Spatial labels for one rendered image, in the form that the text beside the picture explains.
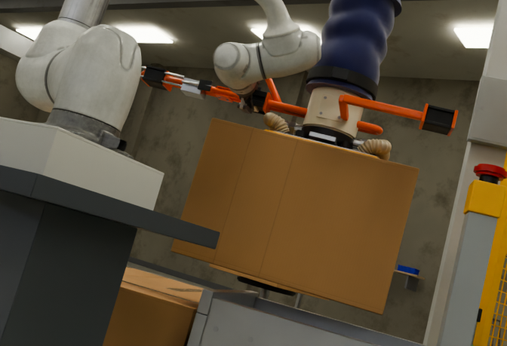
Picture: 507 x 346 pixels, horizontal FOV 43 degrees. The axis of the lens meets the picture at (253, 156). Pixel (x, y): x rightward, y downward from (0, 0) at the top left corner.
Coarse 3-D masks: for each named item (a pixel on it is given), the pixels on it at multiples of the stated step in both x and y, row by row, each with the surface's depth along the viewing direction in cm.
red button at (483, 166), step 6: (474, 168) 140; (480, 168) 138; (486, 168) 137; (492, 168) 136; (498, 168) 136; (480, 174) 139; (486, 174) 138; (492, 174) 136; (498, 174) 137; (504, 174) 136; (486, 180) 137; (492, 180) 137; (498, 180) 139
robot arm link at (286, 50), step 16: (256, 0) 166; (272, 0) 165; (272, 16) 166; (288, 16) 168; (272, 32) 167; (288, 32) 166; (304, 32) 169; (272, 48) 167; (288, 48) 166; (304, 48) 167; (320, 48) 169; (272, 64) 168; (288, 64) 168; (304, 64) 169
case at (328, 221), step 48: (240, 144) 181; (288, 144) 179; (192, 192) 181; (240, 192) 178; (288, 192) 176; (336, 192) 173; (384, 192) 171; (240, 240) 175; (288, 240) 173; (336, 240) 171; (384, 240) 168; (336, 288) 168; (384, 288) 166
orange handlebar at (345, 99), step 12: (216, 96) 210; (228, 96) 204; (348, 96) 173; (276, 108) 202; (288, 108) 200; (300, 108) 199; (348, 108) 184; (372, 108) 171; (384, 108) 170; (396, 108) 170; (420, 120) 169; (372, 132) 198
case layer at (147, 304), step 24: (120, 288) 179; (144, 288) 194; (168, 288) 222; (192, 288) 258; (120, 312) 178; (144, 312) 177; (168, 312) 175; (192, 312) 174; (120, 336) 176; (144, 336) 175; (168, 336) 174
